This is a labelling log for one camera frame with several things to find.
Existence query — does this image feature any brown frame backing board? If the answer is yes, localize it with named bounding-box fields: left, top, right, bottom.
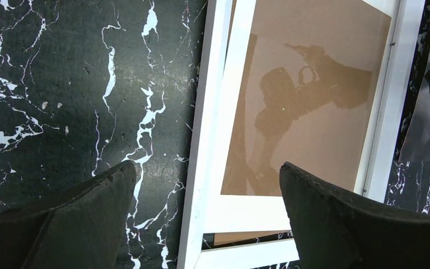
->
left=213, top=0, right=392, bottom=247

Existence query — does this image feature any white picture frame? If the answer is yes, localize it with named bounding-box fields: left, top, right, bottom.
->
left=177, top=1, right=424, bottom=268

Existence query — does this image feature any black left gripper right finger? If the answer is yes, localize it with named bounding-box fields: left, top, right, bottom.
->
left=279, top=162, right=430, bottom=268

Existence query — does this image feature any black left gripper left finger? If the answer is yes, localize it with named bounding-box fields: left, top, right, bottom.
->
left=0, top=161, right=137, bottom=268

